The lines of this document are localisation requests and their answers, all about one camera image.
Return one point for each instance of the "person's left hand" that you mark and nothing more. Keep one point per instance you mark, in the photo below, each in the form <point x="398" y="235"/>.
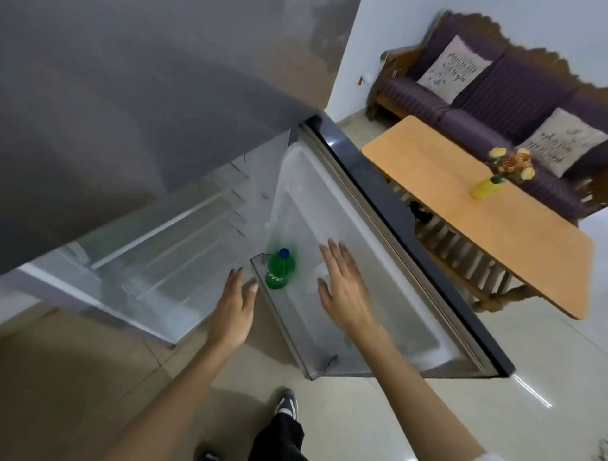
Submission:
<point x="232" y="318"/>

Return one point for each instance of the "person's right hand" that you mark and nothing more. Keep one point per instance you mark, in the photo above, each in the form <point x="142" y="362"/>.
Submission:
<point x="346" y="299"/>

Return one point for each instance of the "person's left thumb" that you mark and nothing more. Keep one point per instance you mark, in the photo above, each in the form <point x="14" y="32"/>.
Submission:
<point x="251" y="292"/>

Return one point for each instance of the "person's right thumb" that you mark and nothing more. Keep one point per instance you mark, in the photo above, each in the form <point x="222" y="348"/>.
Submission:
<point x="325" y="293"/>

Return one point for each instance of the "person's left forearm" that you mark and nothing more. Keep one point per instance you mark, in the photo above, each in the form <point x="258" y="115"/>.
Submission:
<point x="171" y="403"/>

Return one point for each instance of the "person's right forearm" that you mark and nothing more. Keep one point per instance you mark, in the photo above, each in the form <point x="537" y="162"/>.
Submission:
<point x="418" y="399"/>

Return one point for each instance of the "green soda bottle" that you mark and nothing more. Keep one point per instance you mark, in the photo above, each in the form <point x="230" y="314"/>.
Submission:
<point x="280" y="273"/>

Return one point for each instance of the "clear door shelf bin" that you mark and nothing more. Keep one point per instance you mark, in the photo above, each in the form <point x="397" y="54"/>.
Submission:
<point x="289" y="327"/>

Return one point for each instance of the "open refrigerator door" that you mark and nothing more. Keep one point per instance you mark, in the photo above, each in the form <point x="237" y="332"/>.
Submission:
<point x="380" y="228"/>

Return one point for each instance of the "glass fridge shelf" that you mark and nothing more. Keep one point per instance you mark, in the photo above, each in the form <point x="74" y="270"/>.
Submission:
<point x="180" y="213"/>
<point x="156" y="280"/>

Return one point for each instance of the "black and white shoe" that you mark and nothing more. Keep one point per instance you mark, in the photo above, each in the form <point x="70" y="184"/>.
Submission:
<point x="208" y="453"/>
<point x="286" y="403"/>

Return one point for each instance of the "black trouser leg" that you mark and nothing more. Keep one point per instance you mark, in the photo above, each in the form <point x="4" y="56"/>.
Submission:
<point x="278" y="439"/>

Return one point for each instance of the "wooden coffee table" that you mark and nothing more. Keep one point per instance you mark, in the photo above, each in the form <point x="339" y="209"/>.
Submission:
<point x="475" y="223"/>

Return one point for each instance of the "yellow vase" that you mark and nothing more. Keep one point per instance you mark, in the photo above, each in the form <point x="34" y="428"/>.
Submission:
<point x="485" y="189"/>

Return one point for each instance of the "yellow and orange flowers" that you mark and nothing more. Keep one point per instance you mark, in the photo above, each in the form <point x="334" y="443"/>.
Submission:
<point x="513" y="164"/>

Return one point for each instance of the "grey refrigerator body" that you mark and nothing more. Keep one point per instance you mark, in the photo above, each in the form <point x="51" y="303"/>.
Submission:
<point x="118" y="95"/>

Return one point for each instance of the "white printed cushion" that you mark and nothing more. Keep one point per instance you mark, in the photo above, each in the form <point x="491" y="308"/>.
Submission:
<point x="453" y="69"/>
<point x="563" y="142"/>

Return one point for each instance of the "purple wooden sofa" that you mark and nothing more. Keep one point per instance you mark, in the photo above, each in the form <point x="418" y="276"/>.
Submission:
<point x="494" y="90"/>

